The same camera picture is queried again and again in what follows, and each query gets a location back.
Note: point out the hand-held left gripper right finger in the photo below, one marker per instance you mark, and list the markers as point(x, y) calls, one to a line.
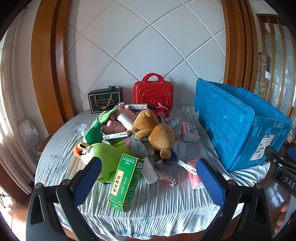
point(210, 183)

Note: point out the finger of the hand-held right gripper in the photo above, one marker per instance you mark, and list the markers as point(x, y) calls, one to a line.
point(276, 157)
point(292, 153)

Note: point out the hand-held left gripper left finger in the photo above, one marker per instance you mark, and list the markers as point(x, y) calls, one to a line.
point(87, 180)

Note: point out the pink floral tissue pack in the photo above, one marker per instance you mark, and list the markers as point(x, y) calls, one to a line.
point(193, 179)

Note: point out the light green frog plush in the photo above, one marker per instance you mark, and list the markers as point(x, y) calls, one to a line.
point(106, 160)

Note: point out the green carton box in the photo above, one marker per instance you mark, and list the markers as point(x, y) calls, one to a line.
point(126, 183)

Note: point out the blue plastic crate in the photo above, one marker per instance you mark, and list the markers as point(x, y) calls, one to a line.
point(229, 125)

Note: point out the white cylinder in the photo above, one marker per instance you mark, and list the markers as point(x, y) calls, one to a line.
point(124, 121)
point(149, 171)

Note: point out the grey plush toy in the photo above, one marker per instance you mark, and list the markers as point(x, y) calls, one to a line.
point(140, 146)

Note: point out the brown teddy bear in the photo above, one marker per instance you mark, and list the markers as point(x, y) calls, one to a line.
point(159, 136)

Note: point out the person's right hand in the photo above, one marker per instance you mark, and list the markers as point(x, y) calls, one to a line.
point(281, 216)

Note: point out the red white toothpaste box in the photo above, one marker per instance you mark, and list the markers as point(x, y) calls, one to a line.
point(165, 177)

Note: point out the grey striped tablecloth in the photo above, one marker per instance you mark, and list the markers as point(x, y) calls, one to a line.
point(161, 204)

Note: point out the long white grey carton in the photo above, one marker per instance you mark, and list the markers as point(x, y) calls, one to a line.
point(115, 135)

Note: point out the white tissue pack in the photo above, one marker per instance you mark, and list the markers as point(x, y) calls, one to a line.
point(189, 132)

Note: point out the pink pig plush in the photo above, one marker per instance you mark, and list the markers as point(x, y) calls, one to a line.
point(112, 126)

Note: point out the green crocodile plush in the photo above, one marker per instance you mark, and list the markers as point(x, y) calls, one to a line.
point(104, 117)

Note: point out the clear plastic bag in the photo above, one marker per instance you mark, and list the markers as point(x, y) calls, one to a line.
point(27, 134)

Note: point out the black gift bag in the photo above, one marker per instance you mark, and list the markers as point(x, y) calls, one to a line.
point(104, 100)

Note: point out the patterned fabric roll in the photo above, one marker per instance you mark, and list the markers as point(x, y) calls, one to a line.
point(262, 76)

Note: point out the small pink plush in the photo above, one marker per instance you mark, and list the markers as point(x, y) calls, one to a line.
point(163, 110)

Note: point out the long white pink box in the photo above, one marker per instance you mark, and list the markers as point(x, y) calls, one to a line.
point(136, 106)

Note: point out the wooden glass door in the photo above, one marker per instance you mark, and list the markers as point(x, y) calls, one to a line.
point(279, 58)

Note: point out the small metal clip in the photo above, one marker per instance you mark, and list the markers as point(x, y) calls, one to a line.
point(112, 87)

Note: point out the sheer curtain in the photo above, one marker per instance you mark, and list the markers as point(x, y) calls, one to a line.
point(13, 115)

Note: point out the red hard-shell suitcase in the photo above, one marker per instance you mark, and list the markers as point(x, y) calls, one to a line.
point(152, 96)

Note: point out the curved wooden frame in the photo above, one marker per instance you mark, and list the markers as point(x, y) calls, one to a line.
point(238, 46)
point(49, 69)

